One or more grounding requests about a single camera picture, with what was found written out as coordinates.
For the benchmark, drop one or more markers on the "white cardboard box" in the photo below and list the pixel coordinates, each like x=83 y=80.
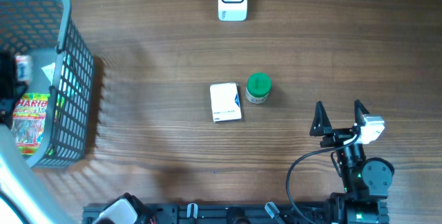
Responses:
x=225 y=102

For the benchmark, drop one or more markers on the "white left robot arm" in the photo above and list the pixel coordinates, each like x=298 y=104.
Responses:
x=20 y=189

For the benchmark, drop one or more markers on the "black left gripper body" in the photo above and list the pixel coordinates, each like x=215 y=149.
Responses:
x=9 y=86

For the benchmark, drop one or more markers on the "Haribo worms candy bag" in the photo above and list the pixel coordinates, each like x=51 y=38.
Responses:
x=28 y=122

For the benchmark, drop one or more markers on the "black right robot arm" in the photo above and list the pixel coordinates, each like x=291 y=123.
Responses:
x=366 y=180

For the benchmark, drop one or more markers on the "red white tissue pack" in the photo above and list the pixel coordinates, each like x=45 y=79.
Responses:
x=24 y=68

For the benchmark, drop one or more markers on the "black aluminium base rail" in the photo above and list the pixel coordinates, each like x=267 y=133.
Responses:
x=223 y=214

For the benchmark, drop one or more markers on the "grey plastic shopping basket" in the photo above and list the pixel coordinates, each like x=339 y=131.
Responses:
x=45 y=30

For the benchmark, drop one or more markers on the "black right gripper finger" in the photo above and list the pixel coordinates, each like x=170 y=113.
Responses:
x=321 y=125
x=360 y=111

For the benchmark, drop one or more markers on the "green lid spice jar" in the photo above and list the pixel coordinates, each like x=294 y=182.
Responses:
x=258 y=88

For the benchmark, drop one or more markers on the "mint green tissue pack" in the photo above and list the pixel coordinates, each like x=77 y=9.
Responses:
x=76 y=76

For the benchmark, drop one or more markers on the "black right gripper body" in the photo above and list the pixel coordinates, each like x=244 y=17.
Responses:
x=338 y=137

